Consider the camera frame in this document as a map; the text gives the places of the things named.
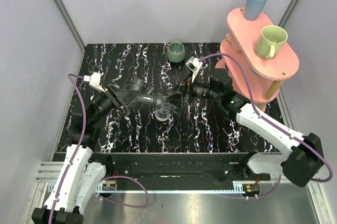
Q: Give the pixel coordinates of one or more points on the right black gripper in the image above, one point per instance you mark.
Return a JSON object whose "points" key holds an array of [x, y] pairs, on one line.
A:
{"points": [[176, 99]]}

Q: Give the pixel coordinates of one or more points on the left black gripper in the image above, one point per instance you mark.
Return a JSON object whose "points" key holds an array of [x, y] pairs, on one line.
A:
{"points": [[114, 98]]}

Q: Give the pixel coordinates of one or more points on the dark grey pipe tee fitting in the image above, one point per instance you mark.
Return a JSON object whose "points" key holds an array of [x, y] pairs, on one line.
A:
{"points": [[147, 95]]}

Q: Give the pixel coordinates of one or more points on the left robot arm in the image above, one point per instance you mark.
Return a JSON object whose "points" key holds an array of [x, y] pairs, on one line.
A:
{"points": [[81, 172]]}

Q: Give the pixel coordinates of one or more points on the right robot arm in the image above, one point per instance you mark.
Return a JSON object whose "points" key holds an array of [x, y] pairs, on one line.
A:
{"points": [[300, 156]]}

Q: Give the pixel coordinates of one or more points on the teal ceramic bowl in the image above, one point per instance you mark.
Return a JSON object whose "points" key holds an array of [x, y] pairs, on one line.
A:
{"points": [[175, 52]]}

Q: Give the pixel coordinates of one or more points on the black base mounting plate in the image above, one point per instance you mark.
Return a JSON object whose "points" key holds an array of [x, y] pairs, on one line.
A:
{"points": [[223, 166]]}

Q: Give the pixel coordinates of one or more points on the pink three-tier shelf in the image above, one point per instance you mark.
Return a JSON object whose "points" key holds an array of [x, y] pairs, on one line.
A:
{"points": [[264, 77]]}

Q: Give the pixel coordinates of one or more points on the green ceramic mug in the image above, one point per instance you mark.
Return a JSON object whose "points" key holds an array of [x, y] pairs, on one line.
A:
{"points": [[271, 40]]}

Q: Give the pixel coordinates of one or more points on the blue plastic cup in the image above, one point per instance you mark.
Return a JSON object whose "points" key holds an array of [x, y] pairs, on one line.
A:
{"points": [[253, 8]]}

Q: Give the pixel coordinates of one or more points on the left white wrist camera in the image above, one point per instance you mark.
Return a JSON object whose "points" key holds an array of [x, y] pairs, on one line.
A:
{"points": [[94, 81]]}

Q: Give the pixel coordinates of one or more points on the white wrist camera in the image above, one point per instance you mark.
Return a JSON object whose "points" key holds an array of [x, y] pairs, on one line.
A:
{"points": [[194, 65], [94, 81]]}

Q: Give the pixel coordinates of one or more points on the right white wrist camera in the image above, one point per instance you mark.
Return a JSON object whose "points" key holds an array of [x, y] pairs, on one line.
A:
{"points": [[194, 65]]}

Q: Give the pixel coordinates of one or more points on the aluminium rail frame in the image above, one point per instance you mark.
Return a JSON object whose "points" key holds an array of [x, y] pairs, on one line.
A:
{"points": [[122, 184]]}

